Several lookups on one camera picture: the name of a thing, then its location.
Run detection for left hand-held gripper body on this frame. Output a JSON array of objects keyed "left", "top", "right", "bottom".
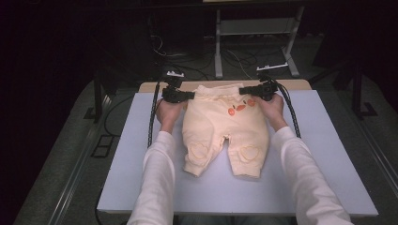
[{"left": 161, "top": 70, "right": 189, "bottom": 104}]

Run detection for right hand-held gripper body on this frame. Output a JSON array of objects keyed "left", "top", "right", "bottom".
[{"left": 256, "top": 62, "right": 289, "bottom": 101}]

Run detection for cream baby pants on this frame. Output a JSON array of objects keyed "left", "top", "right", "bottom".
[{"left": 181, "top": 82, "right": 270, "bottom": 180}]

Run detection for person's left hand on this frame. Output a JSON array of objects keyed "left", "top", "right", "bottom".
[{"left": 155, "top": 98, "right": 186, "bottom": 135}]

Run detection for person's right hand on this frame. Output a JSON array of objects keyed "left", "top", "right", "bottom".
[{"left": 252, "top": 93, "right": 289, "bottom": 132}]

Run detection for black metal stand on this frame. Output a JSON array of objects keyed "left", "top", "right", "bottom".
[
  {"left": 350, "top": 60, "right": 378, "bottom": 120},
  {"left": 84, "top": 70, "right": 111, "bottom": 124}
]

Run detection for white floor cable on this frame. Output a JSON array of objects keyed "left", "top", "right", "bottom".
[{"left": 224, "top": 48, "right": 253, "bottom": 81}]

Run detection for bundle of black floor cables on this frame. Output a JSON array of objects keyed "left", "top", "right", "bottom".
[{"left": 149, "top": 31, "right": 217, "bottom": 82}]

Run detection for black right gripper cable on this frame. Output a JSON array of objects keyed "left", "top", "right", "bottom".
[{"left": 274, "top": 78, "right": 302, "bottom": 140}]

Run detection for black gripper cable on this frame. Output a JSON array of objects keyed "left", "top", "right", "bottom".
[
  {"left": 146, "top": 81, "right": 161, "bottom": 148},
  {"left": 274, "top": 78, "right": 302, "bottom": 140}
]

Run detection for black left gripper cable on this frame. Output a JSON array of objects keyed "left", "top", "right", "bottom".
[{"left": 146, "top": 81, "right": 161, "bottom": 148}]

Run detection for white metal desk frame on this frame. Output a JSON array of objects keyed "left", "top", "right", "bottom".
[{"left": 214, "top": 5, "right": 306, "bottom": 80}]

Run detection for black floor cable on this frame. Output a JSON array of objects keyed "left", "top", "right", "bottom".
[{"left": 103, "top": 94, "right": 135, "bottom": 137}]

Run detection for black floor socket frame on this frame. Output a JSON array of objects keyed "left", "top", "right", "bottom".
[{"left": 90, "top": 134, "right": 120, "bottom": 159}]

